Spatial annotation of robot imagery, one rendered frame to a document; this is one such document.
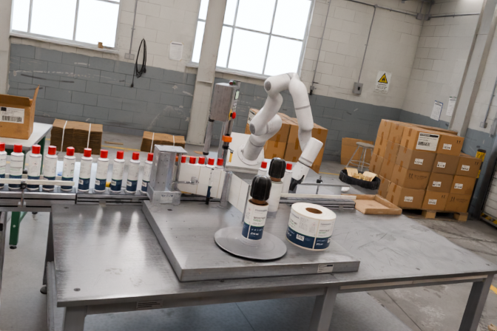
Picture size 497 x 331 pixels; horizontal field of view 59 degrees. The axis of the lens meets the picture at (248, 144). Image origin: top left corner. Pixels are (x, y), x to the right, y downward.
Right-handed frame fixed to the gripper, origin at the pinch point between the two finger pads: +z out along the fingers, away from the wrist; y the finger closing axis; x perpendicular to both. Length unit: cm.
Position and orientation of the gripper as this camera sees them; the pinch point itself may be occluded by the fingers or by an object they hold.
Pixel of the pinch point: (291, 187)
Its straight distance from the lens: 263.6
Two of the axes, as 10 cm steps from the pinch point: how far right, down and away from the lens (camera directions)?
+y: 4.1, 2.5, -8.8
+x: 7.8, 4.0, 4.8
